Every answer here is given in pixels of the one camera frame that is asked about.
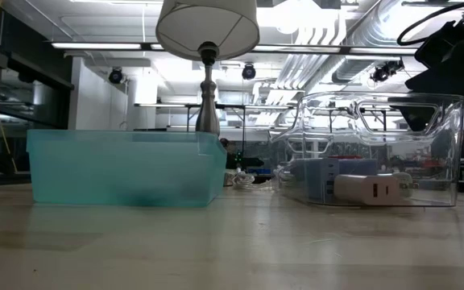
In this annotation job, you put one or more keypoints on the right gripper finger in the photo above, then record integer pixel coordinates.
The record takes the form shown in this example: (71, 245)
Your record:
(417, 114)

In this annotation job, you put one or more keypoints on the green wall charger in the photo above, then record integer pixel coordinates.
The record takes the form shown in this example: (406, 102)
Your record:
(404, 183)

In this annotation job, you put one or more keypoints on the white wall charger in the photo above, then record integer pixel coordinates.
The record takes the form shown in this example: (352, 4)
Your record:
(367, 188)

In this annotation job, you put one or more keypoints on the light blue wall charger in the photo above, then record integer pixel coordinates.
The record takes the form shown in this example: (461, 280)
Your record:
(316, 179)

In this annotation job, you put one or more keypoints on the clear plastic bin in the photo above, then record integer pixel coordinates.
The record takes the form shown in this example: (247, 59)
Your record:
(437, 161)

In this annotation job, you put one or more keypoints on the black ceiling-mounted device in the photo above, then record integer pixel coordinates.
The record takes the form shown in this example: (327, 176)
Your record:
(387, 70)

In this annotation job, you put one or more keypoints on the ceiling light strip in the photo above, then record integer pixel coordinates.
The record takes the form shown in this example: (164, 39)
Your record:
(99, 46)
(381, 50)

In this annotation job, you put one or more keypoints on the silver lamp base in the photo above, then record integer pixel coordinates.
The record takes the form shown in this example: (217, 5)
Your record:
(208, 113)

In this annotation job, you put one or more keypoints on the white lamp shade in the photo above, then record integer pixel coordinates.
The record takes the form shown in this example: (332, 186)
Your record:
(208, 24)

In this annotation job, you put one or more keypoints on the long background table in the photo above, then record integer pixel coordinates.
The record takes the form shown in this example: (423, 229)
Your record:
(163, 105)

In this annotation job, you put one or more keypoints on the green translucent plastic bin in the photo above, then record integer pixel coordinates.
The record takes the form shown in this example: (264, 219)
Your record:
(115, 169)

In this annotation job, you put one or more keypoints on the round black ceiling camera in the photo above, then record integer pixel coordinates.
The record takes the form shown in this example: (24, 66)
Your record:
(249, 71)
(116, 75)

